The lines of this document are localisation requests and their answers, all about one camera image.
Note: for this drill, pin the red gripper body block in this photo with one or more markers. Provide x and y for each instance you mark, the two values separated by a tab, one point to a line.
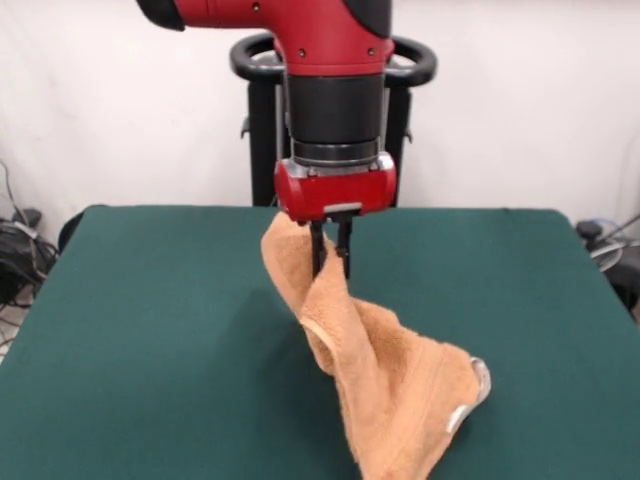
335	192

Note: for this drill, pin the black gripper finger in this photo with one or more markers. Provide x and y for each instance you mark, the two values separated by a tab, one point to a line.
346	245
318	245

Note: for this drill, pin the orange terry towel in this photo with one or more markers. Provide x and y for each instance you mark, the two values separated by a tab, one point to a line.
390	390

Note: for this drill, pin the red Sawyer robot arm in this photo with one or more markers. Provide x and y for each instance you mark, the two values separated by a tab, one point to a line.
330	50

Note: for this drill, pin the dark green table cloth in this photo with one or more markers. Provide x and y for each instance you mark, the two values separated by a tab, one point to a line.
150	350

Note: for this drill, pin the black floor equipment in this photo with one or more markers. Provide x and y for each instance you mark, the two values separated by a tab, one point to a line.
627	285

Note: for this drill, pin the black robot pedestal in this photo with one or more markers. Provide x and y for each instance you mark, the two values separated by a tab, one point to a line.
262	150

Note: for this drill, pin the grey round pedestal foot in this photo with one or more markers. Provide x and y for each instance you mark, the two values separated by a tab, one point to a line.
607	255

